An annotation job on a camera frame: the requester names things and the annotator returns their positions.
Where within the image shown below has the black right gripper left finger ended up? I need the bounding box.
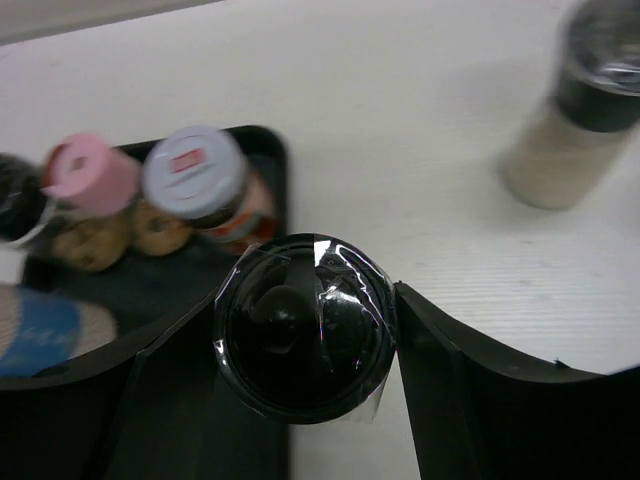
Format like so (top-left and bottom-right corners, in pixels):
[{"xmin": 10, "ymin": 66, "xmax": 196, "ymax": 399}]
[{"xmin": 0, "ymin": 287, "xmax": 241, "ymax": 480}]

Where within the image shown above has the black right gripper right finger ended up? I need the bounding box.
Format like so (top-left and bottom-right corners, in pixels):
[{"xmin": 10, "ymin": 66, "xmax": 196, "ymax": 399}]
[{"xmin": 396, "ymin": 283, "xmax": 639, "ymax": 479}]

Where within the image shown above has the blue label white bead bottle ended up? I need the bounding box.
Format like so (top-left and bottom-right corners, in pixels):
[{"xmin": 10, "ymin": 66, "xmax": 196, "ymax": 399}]
[{"xmin": 1, "ymin": 254, "xmax": 120, "ymax": 379}]

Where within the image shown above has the small black round cap bottle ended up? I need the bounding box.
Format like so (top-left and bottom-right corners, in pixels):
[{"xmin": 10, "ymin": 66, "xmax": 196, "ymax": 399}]
[{"xmin": 213, "ymin": 233, "xmax": 399, "ymax": 425}]

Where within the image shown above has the white lid red label jar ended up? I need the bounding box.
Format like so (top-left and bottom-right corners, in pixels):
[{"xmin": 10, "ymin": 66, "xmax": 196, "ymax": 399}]
[{"xmin": 142, "ymin": 126, "xmax": 278, "ymax": 253}]

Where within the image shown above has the black pump cap spice bottle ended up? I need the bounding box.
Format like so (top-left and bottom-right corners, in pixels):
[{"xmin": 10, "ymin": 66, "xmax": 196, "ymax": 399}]
[{"xmin": 1, "ymin": 153, "xmax": 54, "ymax": 255}]

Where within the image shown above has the black plastic tray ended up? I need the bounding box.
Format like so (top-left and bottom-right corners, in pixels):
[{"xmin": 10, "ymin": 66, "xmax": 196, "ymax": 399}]
[{"xmin": 19, "ymin": 124, "xmax": 291, "ymax": 480}]

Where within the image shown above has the pink cap spice bottle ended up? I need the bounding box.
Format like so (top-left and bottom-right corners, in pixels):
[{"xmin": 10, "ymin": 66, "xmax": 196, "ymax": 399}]
[{"xmin": 40, "ymin": 133, "xmax": 141, "ymax": 273}]

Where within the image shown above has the black cap grinder bottle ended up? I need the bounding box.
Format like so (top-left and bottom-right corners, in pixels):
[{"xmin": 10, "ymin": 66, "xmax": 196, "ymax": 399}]
[{"xmin": 503, "ymin": 1, "xmax": 639, "ymax": 210}]

